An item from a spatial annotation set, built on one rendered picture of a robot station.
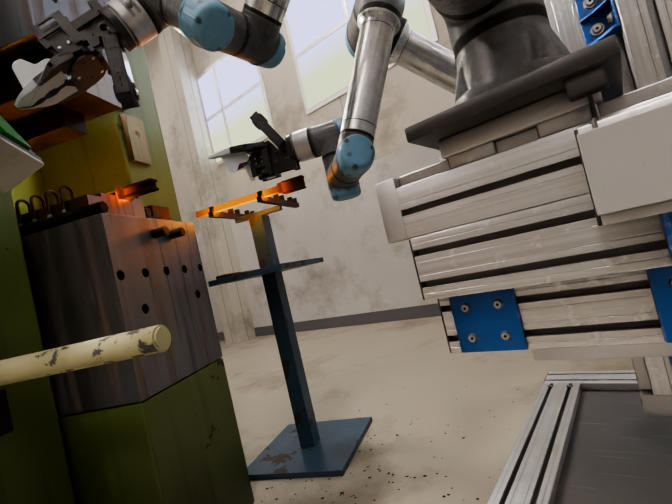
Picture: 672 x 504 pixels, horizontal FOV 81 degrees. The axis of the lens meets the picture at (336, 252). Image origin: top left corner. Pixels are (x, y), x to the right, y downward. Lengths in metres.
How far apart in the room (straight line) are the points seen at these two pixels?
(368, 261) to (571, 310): 3.56
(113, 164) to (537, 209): 1.36
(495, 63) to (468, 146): 0.10
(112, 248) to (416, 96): 3.24
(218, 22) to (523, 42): 0.45
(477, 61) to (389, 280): 3.50
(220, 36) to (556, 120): 0.52
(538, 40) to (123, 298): 0.93
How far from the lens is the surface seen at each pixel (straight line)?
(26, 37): 1.29
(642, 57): 0.72
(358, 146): 0.80
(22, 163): 0.83
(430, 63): 1.12
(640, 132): 0.38
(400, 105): 3.95
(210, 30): 0.74
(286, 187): 1.41
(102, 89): 1.36
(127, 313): 1.04
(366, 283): 4.11
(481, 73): 0.54
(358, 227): 4.08
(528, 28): 0.57
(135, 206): 1.26
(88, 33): 0.84
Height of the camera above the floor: 0.67
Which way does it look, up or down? 2 degrees up
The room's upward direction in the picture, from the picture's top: 13 degrees counter-clockwise
